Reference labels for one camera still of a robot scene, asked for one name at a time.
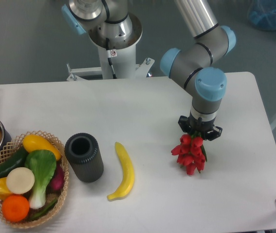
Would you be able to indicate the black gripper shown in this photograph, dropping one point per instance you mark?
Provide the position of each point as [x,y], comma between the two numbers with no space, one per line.
[206,128]

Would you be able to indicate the red tulip bouquet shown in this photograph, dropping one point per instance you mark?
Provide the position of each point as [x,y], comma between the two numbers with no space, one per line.
[190,152]

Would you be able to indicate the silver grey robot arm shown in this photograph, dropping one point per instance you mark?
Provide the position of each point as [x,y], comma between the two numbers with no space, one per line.
[192,70]

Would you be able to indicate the yellow banana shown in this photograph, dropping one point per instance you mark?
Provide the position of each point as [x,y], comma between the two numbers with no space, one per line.
[128,178]

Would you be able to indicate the dark grey ribbed vase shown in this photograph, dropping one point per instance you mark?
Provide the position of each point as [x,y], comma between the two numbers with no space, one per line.
[83,153]

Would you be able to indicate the blue plastic bag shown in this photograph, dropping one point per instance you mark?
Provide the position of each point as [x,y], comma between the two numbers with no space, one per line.
[262,14]

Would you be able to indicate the purple eggplant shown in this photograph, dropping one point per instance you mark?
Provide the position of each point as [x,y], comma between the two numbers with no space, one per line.
[57,182]

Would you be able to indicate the green bok choy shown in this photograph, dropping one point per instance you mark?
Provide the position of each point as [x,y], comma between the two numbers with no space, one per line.
[42,163]

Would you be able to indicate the yellow squash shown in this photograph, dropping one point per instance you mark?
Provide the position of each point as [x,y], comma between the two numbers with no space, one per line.
[34,142]

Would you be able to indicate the green chili pepper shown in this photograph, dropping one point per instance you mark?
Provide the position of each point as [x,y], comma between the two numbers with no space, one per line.
[44,211]

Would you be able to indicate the dark green cucumber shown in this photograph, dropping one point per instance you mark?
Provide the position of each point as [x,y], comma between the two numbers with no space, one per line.
[16,160]

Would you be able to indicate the woven wicker basket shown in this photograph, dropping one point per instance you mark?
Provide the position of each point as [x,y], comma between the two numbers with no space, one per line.
[8,150]

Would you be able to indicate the white round radish slice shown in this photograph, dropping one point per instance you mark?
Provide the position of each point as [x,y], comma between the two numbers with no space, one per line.
[20,180]

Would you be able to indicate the orange fruit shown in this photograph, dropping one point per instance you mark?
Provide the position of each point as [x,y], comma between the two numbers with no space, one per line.
[15,208]

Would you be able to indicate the yellow bell pepper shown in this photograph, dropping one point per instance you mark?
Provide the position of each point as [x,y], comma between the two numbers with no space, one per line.
[4,191]

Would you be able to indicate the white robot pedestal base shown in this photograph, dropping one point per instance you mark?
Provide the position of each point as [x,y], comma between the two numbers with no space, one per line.
[116,44]

